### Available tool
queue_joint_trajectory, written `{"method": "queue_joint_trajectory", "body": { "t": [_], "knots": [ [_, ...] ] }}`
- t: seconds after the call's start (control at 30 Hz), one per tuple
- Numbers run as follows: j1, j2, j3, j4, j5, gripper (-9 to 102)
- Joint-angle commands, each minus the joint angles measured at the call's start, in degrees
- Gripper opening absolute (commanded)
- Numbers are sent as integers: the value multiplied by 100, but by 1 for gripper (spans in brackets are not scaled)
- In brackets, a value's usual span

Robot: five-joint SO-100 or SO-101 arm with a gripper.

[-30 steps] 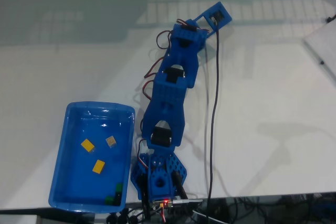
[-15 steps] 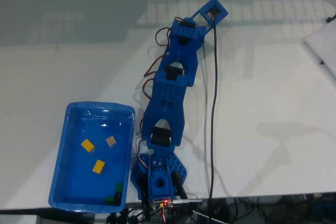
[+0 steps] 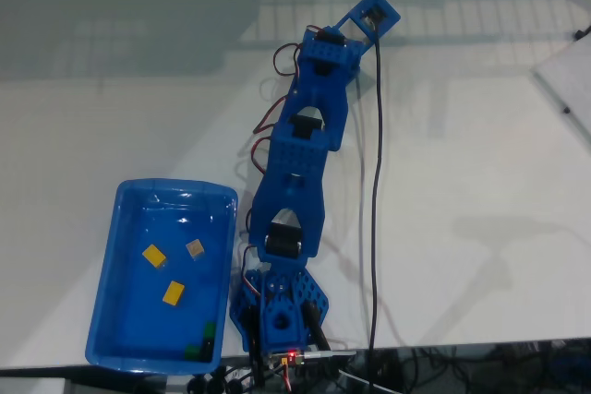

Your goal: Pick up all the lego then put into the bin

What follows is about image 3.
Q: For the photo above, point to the black round clamp knob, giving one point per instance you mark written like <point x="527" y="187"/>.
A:
<point x="197" y="382"/>
<point x="234" y="386"/>

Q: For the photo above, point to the green lego brick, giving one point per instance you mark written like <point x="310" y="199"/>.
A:
<point x="192" y="351"/>
<point x="209" y="329"/>

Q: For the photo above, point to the small black board clip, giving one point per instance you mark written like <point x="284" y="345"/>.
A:
<point x="565" y="111"/>

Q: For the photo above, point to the white board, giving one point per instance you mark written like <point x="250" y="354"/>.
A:
<point x="570" y="75"/>

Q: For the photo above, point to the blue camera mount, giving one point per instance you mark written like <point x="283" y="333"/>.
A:
<point x="390" y="15"/>

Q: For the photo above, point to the yellow lego brick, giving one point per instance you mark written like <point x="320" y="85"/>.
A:
<point x="154" y="256"/>
<point x="173" y="293"/>

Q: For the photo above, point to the blue plastic bin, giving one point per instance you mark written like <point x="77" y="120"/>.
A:
<point x="138" y="306"/>

